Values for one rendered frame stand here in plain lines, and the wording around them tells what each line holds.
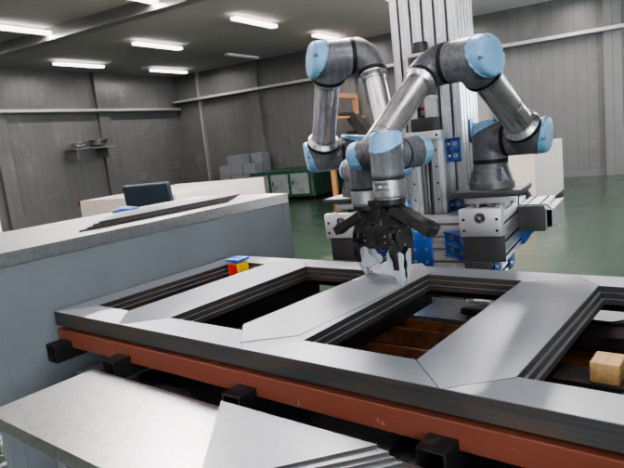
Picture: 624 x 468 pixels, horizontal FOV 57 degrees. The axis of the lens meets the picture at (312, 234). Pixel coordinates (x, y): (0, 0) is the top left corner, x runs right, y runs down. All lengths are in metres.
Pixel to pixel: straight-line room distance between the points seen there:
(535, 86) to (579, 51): 0.99
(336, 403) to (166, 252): 1.14
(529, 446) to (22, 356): 1.40
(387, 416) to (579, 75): 11.69
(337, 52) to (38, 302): 1.17
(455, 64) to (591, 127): 10.88
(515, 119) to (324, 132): 0.65
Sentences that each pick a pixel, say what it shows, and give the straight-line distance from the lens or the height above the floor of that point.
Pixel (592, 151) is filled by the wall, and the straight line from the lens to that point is 12.51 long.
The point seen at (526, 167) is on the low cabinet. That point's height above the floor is 0.65.
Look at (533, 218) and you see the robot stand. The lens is 2.14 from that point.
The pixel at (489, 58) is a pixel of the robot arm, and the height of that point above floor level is 1.42.
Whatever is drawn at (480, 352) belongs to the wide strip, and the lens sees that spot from 1.10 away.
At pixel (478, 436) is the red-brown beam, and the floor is 0.79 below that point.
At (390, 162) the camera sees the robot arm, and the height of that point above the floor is 1.20.
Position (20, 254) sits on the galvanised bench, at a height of 1.03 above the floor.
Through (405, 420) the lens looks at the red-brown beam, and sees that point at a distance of 1.03.
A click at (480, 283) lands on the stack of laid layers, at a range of 1.60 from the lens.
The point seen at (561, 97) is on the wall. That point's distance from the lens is 12.54.
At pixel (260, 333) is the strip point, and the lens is 1.30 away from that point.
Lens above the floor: 1.26
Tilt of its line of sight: 9 degrees down
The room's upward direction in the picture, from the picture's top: 6 degrees counter-clockwise
